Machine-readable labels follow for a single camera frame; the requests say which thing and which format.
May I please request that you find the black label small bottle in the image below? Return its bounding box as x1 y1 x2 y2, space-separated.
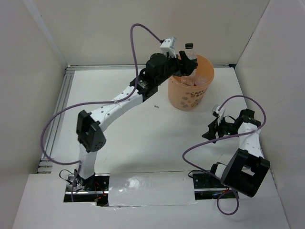
185 43 197 62

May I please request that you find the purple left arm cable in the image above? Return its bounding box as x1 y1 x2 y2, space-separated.
41 23 165 203

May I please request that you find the aluminium rail frame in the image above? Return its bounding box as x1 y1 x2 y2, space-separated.
37 63 235 174

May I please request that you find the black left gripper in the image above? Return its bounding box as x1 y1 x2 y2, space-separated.
157 51 199 85

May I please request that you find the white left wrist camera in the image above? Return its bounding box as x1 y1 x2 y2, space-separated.
160 36 177 58

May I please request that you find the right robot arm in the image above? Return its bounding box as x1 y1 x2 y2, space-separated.
202 105 270 197

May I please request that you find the orange plastic bin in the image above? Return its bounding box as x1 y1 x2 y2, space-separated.
168 55 214 111

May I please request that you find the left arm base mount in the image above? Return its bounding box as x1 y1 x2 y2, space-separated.
59 169 110 207

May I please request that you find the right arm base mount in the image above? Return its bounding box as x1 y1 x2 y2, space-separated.
188 169 235 200

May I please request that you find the clear bottle white cap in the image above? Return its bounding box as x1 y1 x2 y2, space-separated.
181 75 210 86

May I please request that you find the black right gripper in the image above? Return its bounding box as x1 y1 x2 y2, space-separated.
202 115 240 144

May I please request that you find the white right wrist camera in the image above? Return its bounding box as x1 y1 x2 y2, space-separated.
212 104 225 125

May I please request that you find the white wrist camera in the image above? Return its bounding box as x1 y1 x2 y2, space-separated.
160 36 177 58
212 104 225 125

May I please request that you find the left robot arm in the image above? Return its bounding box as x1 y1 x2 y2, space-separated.
74 51 198 190

